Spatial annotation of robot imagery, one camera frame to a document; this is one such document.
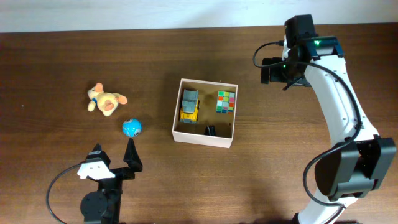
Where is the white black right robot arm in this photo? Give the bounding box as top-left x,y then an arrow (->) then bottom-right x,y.
258,34 -> 397,223

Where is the yellow grey toy truck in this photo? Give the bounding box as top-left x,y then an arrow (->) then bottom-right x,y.
179,89 -> 200,124

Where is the black round cap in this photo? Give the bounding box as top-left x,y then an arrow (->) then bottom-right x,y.
204,125 -> 216,136

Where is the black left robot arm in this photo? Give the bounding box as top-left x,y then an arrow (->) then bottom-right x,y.
77,138 -> 143,224

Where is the yellow plush toy animal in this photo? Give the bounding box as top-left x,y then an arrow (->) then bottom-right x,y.
87,83 -> 128,117

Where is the white cardboard box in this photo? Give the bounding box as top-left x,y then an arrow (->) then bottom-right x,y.
172,78 -> 238,148

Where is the multicoloured puzzle cube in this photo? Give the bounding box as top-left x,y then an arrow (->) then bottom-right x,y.
216,91 -> 236,114

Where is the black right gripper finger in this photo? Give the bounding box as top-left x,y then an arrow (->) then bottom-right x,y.
261,58 -> 271,84
282,78 -> 300,91

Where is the blue toy ball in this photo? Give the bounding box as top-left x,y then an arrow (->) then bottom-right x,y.
122,119 -> 142,138

